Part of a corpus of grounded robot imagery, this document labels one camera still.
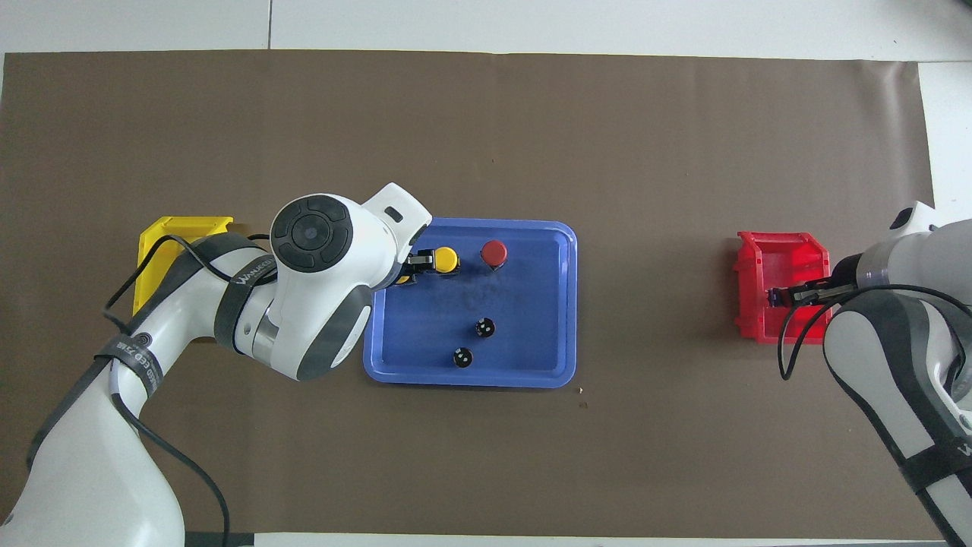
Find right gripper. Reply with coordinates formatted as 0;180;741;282
781;201;942;308

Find blue plastic tray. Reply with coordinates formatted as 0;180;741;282
363;218;579;390

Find yellow plastic bin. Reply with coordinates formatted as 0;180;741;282
133;216;235;317

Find red plastic bin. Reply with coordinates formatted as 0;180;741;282
733;231;835;346

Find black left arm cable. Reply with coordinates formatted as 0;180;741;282
103;232;276;547

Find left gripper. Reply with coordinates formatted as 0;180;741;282
363;182;439;276

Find brown paper table mat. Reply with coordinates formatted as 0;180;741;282
0;49;965;540

